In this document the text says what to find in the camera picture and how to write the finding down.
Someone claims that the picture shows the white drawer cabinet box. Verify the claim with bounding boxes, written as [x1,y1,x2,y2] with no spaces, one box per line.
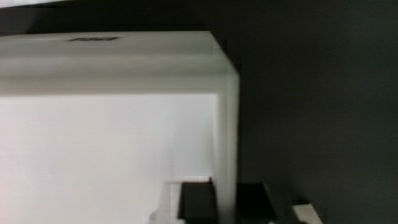
[0,31,240,224]

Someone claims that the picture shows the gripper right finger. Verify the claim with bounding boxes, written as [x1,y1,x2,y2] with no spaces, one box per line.
[236,183,296,224]

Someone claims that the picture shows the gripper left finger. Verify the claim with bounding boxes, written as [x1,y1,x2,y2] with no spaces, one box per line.
[177,182,218,224]

